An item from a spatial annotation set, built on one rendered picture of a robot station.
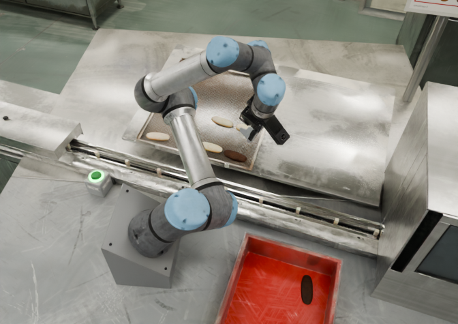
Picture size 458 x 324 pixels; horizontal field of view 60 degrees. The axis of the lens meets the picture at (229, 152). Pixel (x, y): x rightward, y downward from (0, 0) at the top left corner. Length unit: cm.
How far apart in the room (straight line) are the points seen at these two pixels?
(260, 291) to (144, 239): 41
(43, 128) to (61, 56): 225
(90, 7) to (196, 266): 317
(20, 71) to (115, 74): 186
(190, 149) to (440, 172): 72
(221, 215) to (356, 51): 149
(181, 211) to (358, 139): 86
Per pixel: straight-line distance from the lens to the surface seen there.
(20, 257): 156
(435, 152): 117
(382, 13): 473
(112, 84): 212
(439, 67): 300
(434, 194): 107
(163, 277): 129
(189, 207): 112
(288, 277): 138
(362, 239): 147
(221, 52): 101
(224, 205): 122
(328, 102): 177
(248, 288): 135
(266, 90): 106
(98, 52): 238
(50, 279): 148
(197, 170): 126
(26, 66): 399
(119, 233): 124
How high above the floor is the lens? 205
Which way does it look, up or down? 47 degrees down
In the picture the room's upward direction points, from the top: 1 degrees clockwise
